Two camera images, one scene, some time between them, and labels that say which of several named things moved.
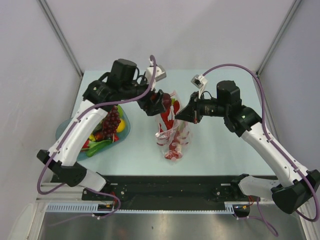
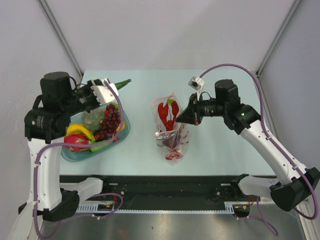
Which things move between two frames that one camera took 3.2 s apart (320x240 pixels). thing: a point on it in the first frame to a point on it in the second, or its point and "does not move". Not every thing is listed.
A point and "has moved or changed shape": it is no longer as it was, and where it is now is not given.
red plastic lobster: x=173 y=152 has moved or changed shape
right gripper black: x=192 y=112 does not move
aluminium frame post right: x=279 y=37 does not move
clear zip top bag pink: x=173 y=135 does not move
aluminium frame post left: x=61 y=36 does not move
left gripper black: x=153 y=108 to x=87 y=86
